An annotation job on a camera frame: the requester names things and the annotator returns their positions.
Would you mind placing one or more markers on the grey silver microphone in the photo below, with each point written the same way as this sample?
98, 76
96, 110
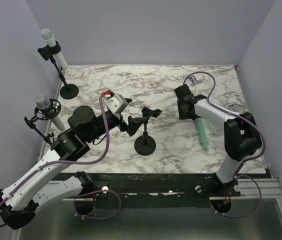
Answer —
47, 108

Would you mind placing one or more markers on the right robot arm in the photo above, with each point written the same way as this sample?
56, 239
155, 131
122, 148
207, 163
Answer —
241, 139

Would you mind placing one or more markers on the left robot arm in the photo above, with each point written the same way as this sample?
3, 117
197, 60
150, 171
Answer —
21, 201

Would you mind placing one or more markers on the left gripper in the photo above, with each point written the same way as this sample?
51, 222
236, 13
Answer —
134, 123

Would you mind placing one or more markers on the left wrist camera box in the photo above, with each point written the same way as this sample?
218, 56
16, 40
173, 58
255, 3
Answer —
115, 103

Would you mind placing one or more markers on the black left-corner microphone stand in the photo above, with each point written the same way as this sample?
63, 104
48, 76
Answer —
68, 90

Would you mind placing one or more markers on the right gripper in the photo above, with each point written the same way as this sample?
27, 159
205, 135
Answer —
183, 116

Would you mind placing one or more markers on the black shock-mount tripod stand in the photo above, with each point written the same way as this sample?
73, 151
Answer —
38, 116

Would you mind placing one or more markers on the white microphone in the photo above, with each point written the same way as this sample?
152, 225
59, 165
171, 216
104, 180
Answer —
53, 47

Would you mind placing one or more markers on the aluminium rail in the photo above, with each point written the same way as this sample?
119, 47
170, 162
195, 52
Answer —
243, 188

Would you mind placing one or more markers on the mint green microphone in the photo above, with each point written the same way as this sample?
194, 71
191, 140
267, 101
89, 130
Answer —
199, 126

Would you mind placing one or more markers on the black round-base microphone stand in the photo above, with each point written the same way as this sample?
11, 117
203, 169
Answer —
145, 145

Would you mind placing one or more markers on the silver metal faucet part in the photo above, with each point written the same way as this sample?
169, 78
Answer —
195, 81

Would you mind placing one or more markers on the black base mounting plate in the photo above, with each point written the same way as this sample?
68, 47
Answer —
111, 198

